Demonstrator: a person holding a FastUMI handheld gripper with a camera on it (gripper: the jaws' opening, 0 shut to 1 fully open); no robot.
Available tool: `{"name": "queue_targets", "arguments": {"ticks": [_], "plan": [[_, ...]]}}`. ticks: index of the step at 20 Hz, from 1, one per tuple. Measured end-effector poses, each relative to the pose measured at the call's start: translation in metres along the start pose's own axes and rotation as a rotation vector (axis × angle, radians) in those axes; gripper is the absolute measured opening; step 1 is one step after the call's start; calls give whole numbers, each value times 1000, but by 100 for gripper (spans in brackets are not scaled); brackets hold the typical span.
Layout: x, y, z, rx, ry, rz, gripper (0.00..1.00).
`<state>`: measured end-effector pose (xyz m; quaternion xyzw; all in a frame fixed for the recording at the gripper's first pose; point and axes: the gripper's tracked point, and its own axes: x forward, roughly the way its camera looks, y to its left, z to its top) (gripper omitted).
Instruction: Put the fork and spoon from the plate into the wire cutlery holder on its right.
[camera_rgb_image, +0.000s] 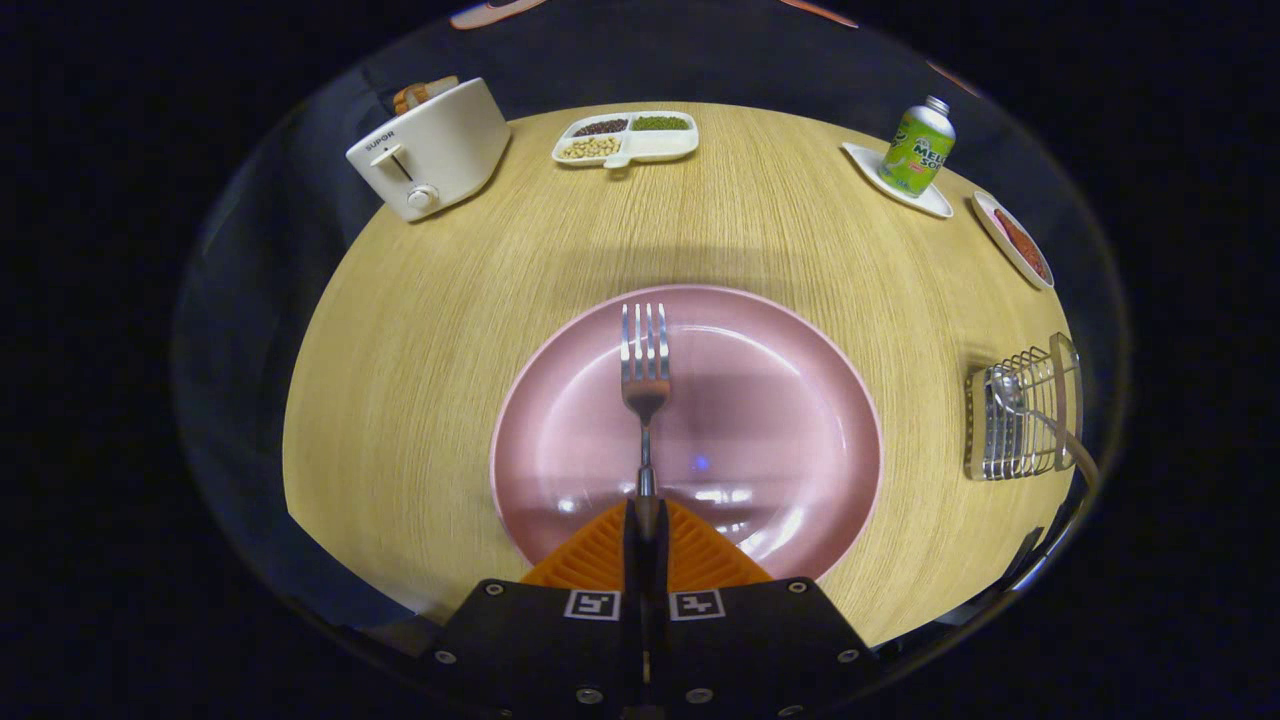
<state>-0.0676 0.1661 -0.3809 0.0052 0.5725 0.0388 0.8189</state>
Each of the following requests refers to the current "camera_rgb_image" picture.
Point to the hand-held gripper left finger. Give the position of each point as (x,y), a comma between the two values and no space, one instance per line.
(550,655)

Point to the white toaster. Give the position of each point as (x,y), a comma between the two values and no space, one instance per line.
(450,150)

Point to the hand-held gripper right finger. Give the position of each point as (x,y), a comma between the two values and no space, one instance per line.
(750,655)

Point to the white square coaster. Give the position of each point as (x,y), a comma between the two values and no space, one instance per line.
(930,205)

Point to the green soda bottle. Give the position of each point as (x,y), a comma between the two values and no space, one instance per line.
(917,150)

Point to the divided white dish with beans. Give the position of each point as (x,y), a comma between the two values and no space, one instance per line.
(660,145)

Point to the toasted bread slices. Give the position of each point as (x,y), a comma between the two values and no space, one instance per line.
(420,93)

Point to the white oval plate of food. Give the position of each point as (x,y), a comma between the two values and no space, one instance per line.
(1020,245)

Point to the pink round plate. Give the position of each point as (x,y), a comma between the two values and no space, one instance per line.
(770,430)

